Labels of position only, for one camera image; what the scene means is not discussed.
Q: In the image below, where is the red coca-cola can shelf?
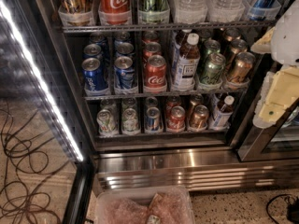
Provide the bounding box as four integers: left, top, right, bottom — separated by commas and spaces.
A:
144, 55, 167, 93
99, 0, 131, 25

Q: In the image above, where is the green can middle front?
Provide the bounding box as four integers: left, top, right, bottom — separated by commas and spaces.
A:
198, 52, 225, 91

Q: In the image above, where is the blue can bottom shelf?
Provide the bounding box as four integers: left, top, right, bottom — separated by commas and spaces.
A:
145, 106, 161, 133

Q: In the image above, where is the top wire shelf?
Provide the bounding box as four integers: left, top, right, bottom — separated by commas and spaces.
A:
60, 21, 277, 34

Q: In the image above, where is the blue silver redbull can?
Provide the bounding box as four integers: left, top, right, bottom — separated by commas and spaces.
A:
248, 0, 275, 21

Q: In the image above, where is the blue pepsi can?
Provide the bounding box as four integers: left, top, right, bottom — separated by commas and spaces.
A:
81, 58, 108, 96
114, 56, 137, 94

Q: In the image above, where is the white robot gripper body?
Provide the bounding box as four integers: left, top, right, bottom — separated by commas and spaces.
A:
271, 0, 299, 66

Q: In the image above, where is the white green can bottom left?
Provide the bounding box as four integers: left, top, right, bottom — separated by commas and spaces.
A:
96, 109, 118, 136

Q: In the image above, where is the gold can bottom shelf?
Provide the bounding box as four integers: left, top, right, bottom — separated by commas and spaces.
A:
189, 105, 209, 129

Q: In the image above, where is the gold can top shelf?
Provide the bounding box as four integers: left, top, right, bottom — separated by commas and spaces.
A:
59, 0, 93, 26

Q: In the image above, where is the clear plastic bin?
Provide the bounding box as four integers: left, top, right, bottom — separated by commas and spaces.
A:
94, 186, 195, 224

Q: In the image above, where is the gold can shelf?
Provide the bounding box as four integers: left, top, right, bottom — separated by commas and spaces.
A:
59, 0, 93, 26
189, 105, 209, 129

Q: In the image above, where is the closed right fridge door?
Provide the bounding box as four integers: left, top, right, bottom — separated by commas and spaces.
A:
237, 101, 299, 161

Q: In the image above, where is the wire shelf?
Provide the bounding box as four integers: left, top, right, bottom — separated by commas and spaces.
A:
83, 88, 246, 101
60, 21, 277, 34

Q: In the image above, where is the blue pepsi can front left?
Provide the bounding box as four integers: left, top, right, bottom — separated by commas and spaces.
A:
81, 58, 108, 96

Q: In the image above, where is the white green can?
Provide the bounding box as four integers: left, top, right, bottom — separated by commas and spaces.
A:
96, 109, 118, 136
122, 108, 140, 134

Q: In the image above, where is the red can bottom shelf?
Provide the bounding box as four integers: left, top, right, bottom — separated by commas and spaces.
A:
167, 105, 185, 132

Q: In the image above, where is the green can top shelf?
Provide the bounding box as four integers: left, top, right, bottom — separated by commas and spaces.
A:
138, 0, 170, 24

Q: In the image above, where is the clear water bottle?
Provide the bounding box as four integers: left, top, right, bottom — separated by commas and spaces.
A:
169, 0, 207, 24
207, 0, 245, 22

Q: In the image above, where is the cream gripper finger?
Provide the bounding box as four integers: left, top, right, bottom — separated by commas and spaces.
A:
250, 27, 275, 54
253, 65, 299, 129

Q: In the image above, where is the red coca-cola can top shelf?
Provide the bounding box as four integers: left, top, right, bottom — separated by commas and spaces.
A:
99, 0, 131, 25

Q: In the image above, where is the open glass fridge door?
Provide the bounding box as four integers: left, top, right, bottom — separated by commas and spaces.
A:
0, 0, 95, 224

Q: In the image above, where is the middle wire shelf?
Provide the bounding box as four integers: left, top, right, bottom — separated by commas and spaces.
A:
83, 88, 246, 101

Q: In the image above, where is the red coca-cola can middle shelf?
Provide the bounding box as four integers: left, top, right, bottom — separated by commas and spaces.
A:
144, 55, 167, 93

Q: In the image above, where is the small tea bottle bottom shelf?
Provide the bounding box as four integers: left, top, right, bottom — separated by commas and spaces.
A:
208, 95, 235, 131

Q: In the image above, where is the black cable right floor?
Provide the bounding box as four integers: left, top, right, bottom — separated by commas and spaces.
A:
265, 193, 299, 224

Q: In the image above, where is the brown tangled cable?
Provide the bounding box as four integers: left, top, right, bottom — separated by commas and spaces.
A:
0, 100, 71, 224

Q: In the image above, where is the clear water bottle right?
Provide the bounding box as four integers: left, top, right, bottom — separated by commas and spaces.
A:
207, 0, 245, 22

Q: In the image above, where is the clear water bottle left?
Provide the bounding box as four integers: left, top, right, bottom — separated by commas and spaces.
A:
169, 0, 207, 24

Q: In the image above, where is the brown tea bottle white cap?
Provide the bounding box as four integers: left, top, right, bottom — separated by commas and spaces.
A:
173, 33, 200, 90

